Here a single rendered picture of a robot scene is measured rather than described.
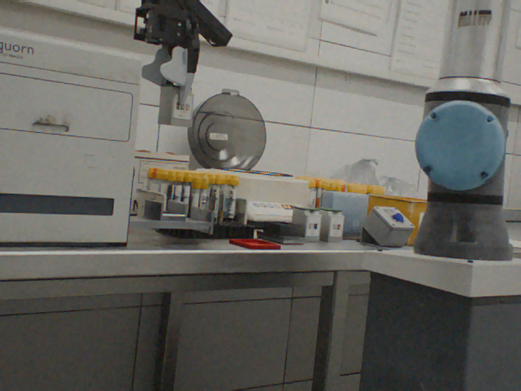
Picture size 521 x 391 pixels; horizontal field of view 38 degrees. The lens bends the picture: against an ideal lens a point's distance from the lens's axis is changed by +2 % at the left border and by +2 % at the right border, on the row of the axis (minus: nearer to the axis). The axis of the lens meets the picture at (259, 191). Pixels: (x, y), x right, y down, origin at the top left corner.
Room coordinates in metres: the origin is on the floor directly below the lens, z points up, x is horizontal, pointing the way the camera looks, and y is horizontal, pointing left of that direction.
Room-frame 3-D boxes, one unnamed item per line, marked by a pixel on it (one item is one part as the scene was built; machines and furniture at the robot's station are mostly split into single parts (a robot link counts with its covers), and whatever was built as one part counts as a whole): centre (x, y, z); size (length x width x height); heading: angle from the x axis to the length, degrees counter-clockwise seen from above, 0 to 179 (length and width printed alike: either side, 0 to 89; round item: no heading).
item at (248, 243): (1.35, 0.00, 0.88); 0.07 x 0.07 x 0.01; 38
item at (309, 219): (1.53, -0.10, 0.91); 0.05 x 0.04 x 0.07; 38
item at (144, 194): (1.54, 0.13, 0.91); 0.20 x 0.10 x 0.07; 128
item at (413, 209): (1.72, -0.34, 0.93); 0.13 x 0.13 x 0.10; 37
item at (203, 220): (1.26, 0.17, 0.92); 0.21 x 0.07 x 0.05; 128
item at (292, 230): (1.47, -0.05, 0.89); 0.09 x 0.05 x 0.04; 36
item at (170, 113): (1.27, 0.16, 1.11); 0.05 x 0.04 x 0.06; 37
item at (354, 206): (1.67, -0.19, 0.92); 0.10 x 0.07 x 0.10; 123
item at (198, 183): (1.44, 0.09, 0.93); 0.17 x 0.09 x 0.11; 129
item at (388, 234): (1.58, -0.26, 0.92); 0.13 x 0.07 x 0.08; 38
